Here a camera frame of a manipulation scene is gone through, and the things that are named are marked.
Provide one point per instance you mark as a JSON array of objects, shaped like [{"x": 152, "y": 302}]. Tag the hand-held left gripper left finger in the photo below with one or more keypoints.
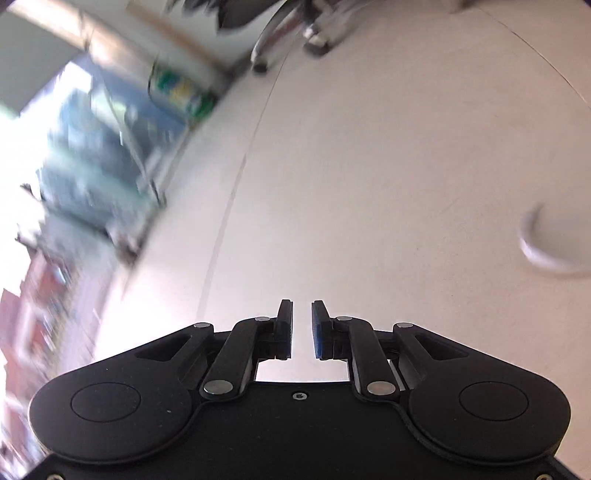
[{"x": 286, "y": 333}]

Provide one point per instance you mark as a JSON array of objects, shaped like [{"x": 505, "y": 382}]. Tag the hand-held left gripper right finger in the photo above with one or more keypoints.
[{"x": 317, "y": 338}]

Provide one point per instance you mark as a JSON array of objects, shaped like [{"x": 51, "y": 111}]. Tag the white canvas shoe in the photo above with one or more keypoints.
[{"x": 561, "y": 235}]

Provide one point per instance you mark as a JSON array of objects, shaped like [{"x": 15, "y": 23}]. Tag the green fire extinguisher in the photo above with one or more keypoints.
[{"x": 182, "y": 92}]

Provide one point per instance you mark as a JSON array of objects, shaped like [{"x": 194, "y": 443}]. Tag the office chair base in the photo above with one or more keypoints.
[{"x": 316, "y": 40}]

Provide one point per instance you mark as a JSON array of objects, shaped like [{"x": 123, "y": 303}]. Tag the glass window wall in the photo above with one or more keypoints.
[{"x": 92, "y": 152}]

